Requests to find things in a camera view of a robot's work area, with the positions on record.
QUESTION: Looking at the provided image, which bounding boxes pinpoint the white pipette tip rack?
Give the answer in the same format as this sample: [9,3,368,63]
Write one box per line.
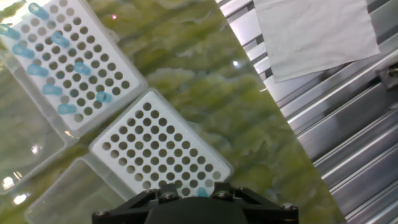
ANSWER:
[89,88,234,200]
[0,0,149,138]

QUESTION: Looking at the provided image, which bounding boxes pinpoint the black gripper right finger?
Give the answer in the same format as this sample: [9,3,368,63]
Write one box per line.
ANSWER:
[211,182,299,224]

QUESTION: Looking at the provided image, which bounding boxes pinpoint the white paper sheet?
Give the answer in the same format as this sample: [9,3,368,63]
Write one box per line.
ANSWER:
[252,0,381,84]

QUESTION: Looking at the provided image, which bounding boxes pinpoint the green marble pattern mat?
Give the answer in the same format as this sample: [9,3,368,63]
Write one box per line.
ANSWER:
[0,0,348,224]

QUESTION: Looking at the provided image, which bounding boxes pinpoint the clear plastic rack lid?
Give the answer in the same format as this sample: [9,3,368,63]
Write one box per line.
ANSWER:
[24,155,128,224]
[0,51,78,196]

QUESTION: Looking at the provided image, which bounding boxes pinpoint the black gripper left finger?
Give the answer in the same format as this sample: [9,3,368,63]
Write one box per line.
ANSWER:
[91,183,180,224]

